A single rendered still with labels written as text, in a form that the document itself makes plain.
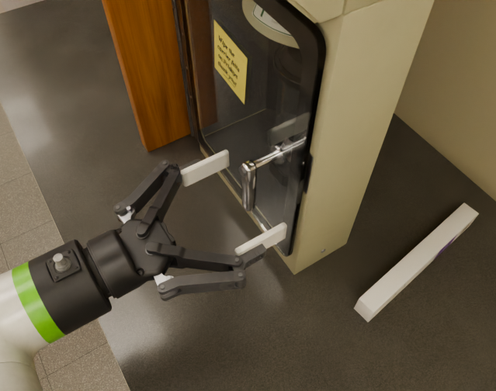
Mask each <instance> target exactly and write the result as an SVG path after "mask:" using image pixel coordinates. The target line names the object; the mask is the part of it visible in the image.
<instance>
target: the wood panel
mask: <svg viewBox="0 0 496 391"><path fill-rule="evenodd" d="M102 4H103V8H104V10H105V14H106V18H107V21H108V24H109V29H110V32H111V35H112V38H113V43H114V46H115V49H116V54H117V57H118V60H119V62H120V68H121V71H122V74H123V79H124V81H125V85H126V87H127V92H128V95H129V98H130V103H131V106H132V110H133V112H134V117H135V120H136V123H137V128H138V131H139V134H140V138H141V142H142V144H143V145H144V147H145V148H146V150H147V152H150V151H153V150H155V149H157V148H159V147H162V146H164V145H166V144H169V143H171V142H172V141H175V140H177V139H179V138H182V137H184V136H186V135H189V134H191V131H190V126H189V116H188V110H187V105H186V95H185V89H184V84H183V79H182V69H181V64H180V58H179V48H178V43H177V37H176V31H175V22H174V16H173V11H172V1H171V0H102Z"/></svg>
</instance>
